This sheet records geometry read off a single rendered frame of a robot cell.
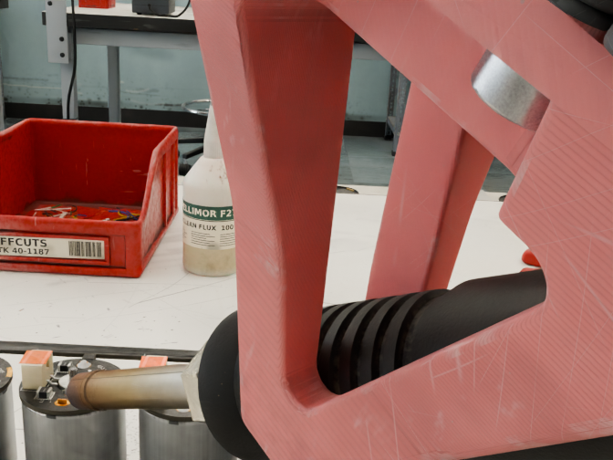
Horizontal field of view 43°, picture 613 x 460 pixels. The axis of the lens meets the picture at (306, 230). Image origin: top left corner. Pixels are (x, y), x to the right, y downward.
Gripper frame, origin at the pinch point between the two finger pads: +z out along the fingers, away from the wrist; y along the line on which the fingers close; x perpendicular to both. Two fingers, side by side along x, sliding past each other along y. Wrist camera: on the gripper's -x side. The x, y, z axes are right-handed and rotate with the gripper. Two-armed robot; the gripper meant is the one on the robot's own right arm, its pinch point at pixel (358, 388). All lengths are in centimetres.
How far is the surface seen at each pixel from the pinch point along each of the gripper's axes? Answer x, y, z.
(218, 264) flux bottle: -17.1, -17.1, 19.9
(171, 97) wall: -294, -256, 230
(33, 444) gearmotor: -5.7, 0.6, 9.0
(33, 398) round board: -6.3, 0.4, 8.1
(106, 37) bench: -179, -122, 113
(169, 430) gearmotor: -3.8, -1.6, 7.3
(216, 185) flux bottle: -19.3, -17.0, 16.1
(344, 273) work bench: -13.4, -23.1, 18.8
